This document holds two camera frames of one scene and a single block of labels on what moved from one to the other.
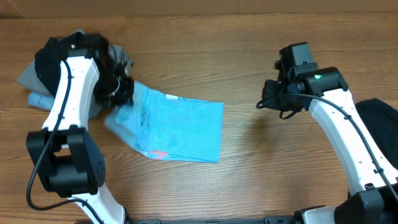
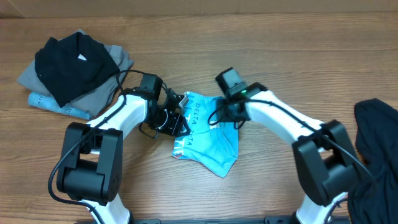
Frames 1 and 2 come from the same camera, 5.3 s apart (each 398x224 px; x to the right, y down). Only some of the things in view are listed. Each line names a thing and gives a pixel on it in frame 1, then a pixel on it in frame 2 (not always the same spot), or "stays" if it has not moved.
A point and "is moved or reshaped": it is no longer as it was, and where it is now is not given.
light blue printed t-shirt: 169,127 is moved or reshaped
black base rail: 268,219 stays
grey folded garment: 30,79 stays
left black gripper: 127,95 to 177,119
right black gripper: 270,94 to 226,109
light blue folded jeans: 41,100 stays
